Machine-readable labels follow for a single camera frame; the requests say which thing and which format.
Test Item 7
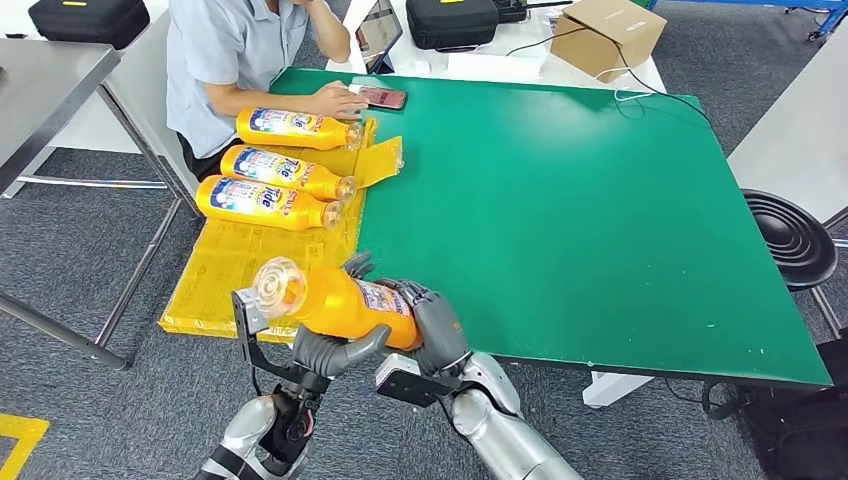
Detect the flat white box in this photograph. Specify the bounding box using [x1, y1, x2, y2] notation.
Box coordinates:
[447, 51, 548, 82]

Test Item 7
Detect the black cable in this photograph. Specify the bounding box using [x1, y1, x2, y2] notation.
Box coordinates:
[504, 26, 711, 127]

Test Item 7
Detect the person's right hand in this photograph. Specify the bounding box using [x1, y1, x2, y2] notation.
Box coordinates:
[307, 80, 371, 122]

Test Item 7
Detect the dark smartphone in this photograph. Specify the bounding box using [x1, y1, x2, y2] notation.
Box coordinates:
[349, 84, 409, 112]

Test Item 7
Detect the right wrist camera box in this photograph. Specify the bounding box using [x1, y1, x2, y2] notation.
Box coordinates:
[375, 352, 458, 409]

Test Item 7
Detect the black round stool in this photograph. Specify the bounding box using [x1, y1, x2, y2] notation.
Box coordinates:
[741, 190, 844, 339]

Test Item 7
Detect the white table leg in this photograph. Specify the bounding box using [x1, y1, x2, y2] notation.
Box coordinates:
[582, 370, 657, 409]

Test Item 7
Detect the black carrying case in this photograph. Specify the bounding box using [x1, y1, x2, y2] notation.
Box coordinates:
[405, 0, 499, 52]
[29, 0, 151, 52]

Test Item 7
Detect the white cable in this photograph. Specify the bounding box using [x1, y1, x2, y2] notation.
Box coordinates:
[592, 66, 654, 102]

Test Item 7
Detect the black walkie talkie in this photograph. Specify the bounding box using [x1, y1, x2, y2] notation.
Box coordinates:
[493, 0, 572, 24]

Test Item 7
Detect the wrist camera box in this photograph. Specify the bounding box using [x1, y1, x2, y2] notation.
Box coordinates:
[375, 352, 458, 409]
[231, 288, 270, 336]

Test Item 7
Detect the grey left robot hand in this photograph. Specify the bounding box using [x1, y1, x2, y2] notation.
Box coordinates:
[291, 251, 393, 379]

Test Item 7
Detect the steel table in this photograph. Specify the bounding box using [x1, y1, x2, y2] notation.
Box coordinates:
[0, 38, 203, 371]

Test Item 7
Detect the black bag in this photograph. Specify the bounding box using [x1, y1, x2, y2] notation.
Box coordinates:
[702, 331, 848, 480]

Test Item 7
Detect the light grey table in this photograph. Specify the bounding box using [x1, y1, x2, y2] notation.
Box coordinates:
[727, 19, 848, 230]
[47, 0, 220, 217]

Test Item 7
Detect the orange detergent bottle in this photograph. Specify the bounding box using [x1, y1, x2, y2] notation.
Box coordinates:
[236, 107, 365, 152]
[195, 175, 344, 232]
[251, 256, 423, 351]
[219, 145, 358, 203]

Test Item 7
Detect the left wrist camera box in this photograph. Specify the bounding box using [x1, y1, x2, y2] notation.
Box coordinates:
[231, 288, 270, 336]

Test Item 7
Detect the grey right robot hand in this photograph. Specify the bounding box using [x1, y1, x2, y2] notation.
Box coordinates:
[377, 278, 473, 379]

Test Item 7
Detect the tablet computer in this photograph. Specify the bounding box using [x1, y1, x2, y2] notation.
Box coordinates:
[355, 0, 405, 75]

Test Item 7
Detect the brown cardboard box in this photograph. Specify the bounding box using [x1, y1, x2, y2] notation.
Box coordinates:
[549, 0, 668, 83]

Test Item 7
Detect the yellow taped cardboard sheet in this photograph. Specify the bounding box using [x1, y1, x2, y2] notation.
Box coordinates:
[158, 117, 404, 344]

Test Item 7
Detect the person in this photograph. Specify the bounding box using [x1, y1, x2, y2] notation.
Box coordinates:
[165, 0, 371, 181]

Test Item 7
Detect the white table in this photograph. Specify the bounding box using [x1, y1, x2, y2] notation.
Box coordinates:
[325, 0, 666, 94]

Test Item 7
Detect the green table mat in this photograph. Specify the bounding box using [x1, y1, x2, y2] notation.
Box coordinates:
[270, 67, 833, 389]

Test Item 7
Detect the blue metal frame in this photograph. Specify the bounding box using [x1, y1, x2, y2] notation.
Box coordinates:
[645, 0, 848, 42]

